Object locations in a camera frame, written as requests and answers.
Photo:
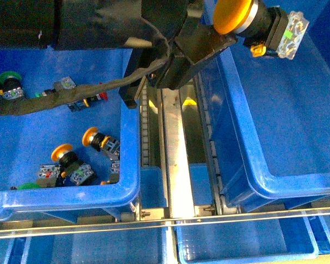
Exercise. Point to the blue empty middle bin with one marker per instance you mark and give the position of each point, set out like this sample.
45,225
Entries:
270,118

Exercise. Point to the white roller strip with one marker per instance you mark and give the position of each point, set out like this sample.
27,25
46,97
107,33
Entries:
145,152

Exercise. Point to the metal rack frame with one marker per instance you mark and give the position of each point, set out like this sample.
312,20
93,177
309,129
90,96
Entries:
180,210

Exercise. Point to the blue lower bin far left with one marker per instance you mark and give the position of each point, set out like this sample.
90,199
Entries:
6,251

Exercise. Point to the yellow button front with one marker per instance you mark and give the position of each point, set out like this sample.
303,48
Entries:
74,169

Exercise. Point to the blue source bin with buttons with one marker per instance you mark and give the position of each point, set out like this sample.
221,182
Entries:
27,141

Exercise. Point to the yellow mushroom push button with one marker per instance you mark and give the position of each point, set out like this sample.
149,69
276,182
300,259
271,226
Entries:
267,31

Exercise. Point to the blue lower bin far right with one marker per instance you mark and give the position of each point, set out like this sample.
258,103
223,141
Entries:
320,226

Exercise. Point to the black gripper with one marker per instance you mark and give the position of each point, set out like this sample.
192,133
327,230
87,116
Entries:
193,48

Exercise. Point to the yellow button right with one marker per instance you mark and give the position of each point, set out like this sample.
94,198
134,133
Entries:
106,144

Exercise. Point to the green button centre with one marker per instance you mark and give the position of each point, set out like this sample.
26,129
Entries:
65,83

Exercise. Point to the red button side lying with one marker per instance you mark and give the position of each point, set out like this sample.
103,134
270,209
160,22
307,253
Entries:
87,102

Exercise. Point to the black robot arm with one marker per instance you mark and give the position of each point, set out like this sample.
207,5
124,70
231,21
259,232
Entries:
167,39

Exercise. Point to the green button front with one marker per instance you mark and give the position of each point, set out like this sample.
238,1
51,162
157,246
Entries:
25,186

